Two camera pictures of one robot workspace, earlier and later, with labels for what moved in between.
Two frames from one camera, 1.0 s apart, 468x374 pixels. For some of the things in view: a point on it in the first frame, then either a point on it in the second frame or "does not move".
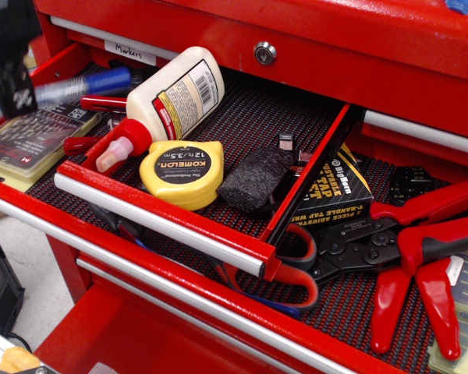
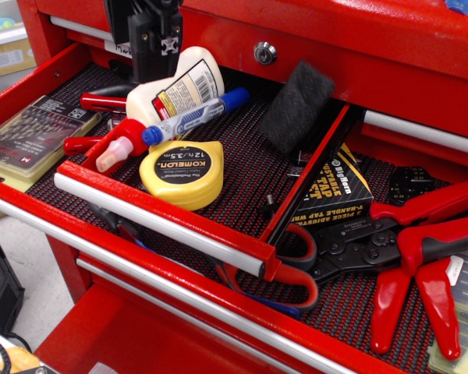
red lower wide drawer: [263, 204] does not move
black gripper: [9, 27] -> [118, 12]
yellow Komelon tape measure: [186, 174] does not move
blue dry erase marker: [94, 82] -> [231, 100]
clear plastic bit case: [465, 276] does not move
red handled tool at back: [80, 144] does not move
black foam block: [253, 182] -> [297, 107]
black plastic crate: [4, 293] does not move
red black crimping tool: [368, 244] does not move
